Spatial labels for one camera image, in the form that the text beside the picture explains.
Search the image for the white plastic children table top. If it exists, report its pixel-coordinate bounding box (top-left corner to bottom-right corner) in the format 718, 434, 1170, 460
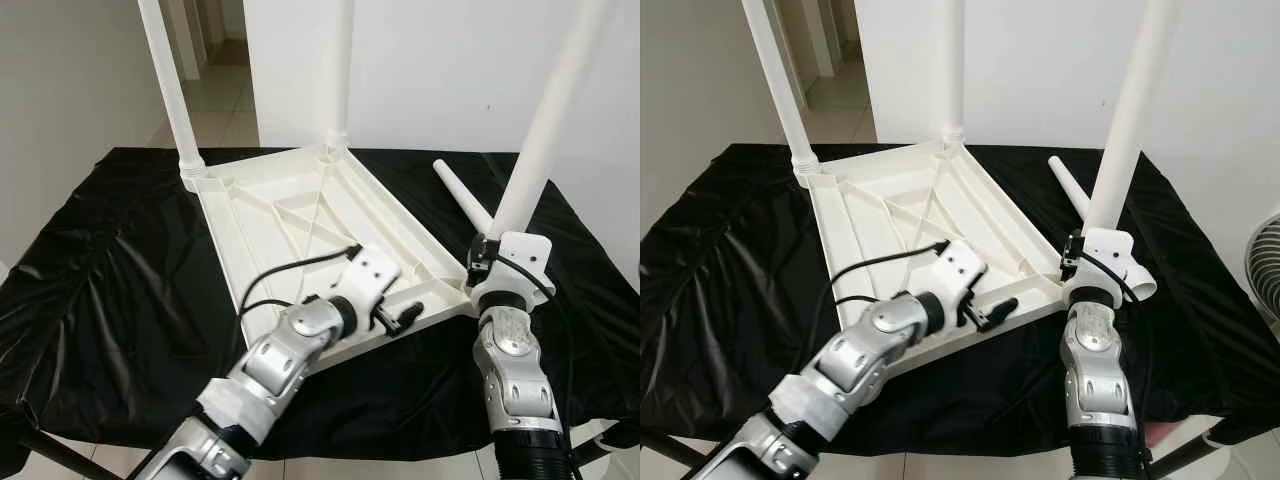
183, 143, 480, 377
800, 140, 1071, 377

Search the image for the white standing fan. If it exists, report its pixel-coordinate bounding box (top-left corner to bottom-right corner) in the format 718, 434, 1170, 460
1243, 208, 1280, 328

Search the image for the black table cloth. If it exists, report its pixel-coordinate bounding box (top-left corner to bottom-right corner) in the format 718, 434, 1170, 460
640, 143, 1280, 459
0, 147, 640, 463

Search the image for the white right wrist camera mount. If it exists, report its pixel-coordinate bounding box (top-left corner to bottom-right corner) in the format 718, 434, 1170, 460
1064, 227, 1137, 307
469, 231, 555, 312

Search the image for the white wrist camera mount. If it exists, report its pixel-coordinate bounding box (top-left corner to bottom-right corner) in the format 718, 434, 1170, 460
469, 231, 555, 312
924, 239, 987, 307
1064, 227, 1137, 307
332, 244, 404, 313

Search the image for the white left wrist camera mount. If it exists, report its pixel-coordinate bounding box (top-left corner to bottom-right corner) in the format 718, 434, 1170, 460
924, 239, 987, 307
332, 244, 404, 313

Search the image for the white door frame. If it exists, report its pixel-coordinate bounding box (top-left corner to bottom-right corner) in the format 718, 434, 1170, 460
160, 0, 226, 81
775, 0, 851, 106

